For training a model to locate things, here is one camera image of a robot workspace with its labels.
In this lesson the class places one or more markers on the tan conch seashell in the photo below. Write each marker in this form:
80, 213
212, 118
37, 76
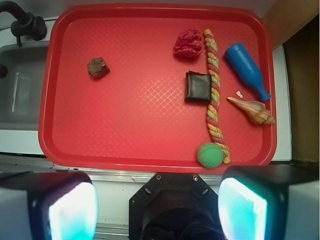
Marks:
255, 110

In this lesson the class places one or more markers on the cardboard box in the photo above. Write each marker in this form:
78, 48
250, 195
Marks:
294, 27

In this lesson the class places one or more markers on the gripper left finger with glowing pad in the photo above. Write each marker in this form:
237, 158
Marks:
47, 206

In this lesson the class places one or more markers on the small white scrap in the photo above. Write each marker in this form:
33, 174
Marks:
239, 94

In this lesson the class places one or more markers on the crumpled red paper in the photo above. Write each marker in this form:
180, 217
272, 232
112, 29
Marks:
188, 44

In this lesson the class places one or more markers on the grey faucet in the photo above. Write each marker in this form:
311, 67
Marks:
25, 24

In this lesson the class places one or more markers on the black rectangular block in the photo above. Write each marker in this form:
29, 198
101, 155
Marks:
197, 87

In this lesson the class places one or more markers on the red plastic tray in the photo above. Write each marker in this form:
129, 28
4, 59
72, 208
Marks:
135, 118

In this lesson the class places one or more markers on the brown rock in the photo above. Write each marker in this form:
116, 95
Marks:
97, 67

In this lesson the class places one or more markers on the multicolour twisted rope toy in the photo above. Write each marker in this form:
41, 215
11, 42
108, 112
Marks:
213, 107

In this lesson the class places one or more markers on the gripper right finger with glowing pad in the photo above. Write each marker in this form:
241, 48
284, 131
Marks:
272, 202

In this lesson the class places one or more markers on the grey sink basin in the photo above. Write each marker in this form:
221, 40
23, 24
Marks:
21, 89

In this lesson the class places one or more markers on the green ball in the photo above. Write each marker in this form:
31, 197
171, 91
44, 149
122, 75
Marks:
210, 155

